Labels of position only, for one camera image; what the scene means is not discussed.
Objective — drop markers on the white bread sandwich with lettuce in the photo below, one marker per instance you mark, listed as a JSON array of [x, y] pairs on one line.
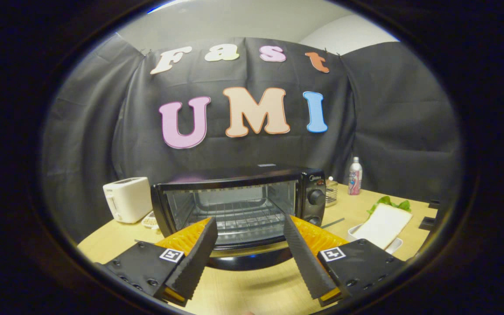
[[385, 223]]

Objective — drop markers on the black backdrop cloth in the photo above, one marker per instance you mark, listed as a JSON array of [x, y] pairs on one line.
[[252, 113]]

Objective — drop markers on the white rectangular dish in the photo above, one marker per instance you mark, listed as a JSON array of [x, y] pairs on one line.
[[394, 247]]

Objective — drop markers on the black toaster oven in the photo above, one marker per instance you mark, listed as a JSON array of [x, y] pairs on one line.
[[239, 210]]

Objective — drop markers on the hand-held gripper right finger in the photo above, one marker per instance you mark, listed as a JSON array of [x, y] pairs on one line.
[[306, 258]]

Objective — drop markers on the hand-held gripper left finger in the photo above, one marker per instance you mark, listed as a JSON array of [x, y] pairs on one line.
[[197, 258]]

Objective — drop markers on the clear glass jar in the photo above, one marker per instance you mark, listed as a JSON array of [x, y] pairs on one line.
[[331, 192]]

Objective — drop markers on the white pop-up toaster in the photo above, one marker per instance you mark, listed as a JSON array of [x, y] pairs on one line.
[[127, 199]]

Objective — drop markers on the silver bottle with pink label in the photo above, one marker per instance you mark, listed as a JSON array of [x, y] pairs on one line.
[[355, 176]]

